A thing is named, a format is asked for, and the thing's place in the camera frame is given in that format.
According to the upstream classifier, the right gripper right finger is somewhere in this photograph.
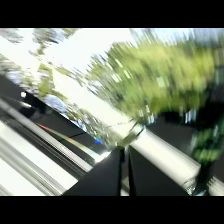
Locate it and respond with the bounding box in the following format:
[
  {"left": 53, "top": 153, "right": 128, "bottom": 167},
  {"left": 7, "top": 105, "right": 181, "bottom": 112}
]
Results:
[{"left": 128, "top": 145, "right": 190, "bottom": 197}]

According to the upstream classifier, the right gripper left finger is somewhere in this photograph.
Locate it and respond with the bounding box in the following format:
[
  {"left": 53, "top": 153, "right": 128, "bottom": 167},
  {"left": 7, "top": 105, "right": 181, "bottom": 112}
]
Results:
[{"left": 62, "top": 146, "right": 126, "bottom": 197}]

